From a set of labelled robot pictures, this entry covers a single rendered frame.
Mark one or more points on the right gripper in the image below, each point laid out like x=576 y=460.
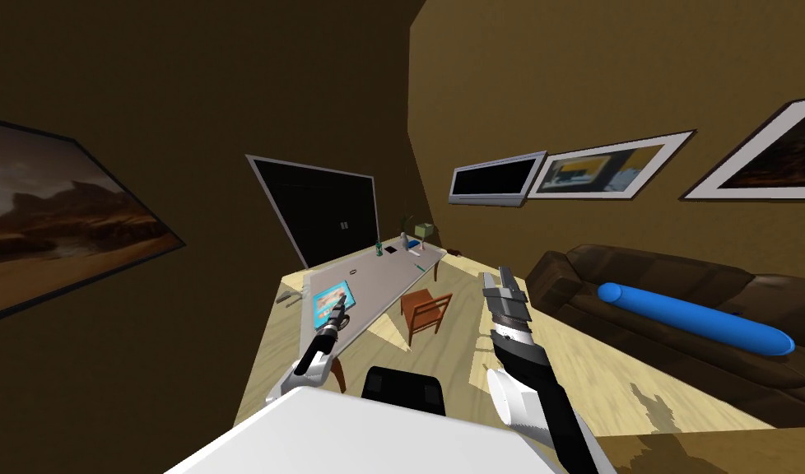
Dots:
x=510 y=311

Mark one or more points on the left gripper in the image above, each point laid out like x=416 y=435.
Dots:
x=337 y=317

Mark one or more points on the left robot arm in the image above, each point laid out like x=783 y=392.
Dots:
x=310 y=368

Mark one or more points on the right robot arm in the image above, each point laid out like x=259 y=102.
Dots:
x=534 y=382

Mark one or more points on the blue picture book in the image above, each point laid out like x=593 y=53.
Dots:
x=329 y=301

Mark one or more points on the grey long table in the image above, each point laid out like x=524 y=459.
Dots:
x=389 y=280

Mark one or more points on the brown wooden chair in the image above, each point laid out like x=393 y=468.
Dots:
x=425 y=309

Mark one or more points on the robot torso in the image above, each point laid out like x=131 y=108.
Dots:
x=350 y=441

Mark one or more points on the white framed yellow picture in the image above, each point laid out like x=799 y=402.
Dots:
x=606 y=168

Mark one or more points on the dark brown sofa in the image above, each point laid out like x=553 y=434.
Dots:
x=646 y=355

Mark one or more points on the blue cylinder cushion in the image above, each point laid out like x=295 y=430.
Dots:
x=692 y=317

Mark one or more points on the white framed dark picture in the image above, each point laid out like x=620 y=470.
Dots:
x=778 y=158

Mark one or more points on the grey wall television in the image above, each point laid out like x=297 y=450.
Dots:
x=496 y=179

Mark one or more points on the desert landscape wall picture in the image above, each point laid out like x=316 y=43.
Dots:
x=47 y=217

